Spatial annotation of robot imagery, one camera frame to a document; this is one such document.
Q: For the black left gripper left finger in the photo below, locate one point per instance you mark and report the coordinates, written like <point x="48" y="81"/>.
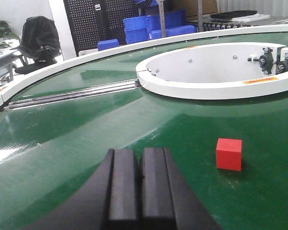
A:
<point x="106" y="201"/>

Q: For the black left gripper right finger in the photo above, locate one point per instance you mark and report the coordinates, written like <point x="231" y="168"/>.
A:
<point x="168" y="202"/>

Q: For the small blue bin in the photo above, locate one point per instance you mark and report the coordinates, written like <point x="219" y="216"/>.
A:
<point x="107" y="44"/>

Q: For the red cube block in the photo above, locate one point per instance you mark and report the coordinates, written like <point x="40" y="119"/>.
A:
<point x="229" y="154"/>

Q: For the metal conveyor seam rollers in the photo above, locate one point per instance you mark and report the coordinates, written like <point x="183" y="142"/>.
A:
<point x="82" y="93"/>

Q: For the white outer conveyor rim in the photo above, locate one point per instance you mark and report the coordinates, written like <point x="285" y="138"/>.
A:
<point x="8" y="90"/>

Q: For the black office chair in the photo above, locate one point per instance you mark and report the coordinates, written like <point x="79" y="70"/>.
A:
<point x="40" y="42"/>

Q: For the grey desk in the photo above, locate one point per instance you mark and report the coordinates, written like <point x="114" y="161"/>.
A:
<point x="7" y="57"/>

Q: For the green bearing block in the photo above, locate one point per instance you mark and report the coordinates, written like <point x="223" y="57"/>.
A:
<point x="265" y="61"/>

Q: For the stacked blue bins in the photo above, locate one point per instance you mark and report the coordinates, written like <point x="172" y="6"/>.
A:
<point x="148" y="27"/>

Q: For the black perforated panel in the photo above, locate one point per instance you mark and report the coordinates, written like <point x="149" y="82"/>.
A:
<point x="92" y="21"/>

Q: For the green potted plant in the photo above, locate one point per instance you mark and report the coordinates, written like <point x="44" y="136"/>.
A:
<point x="7" y="34"/>

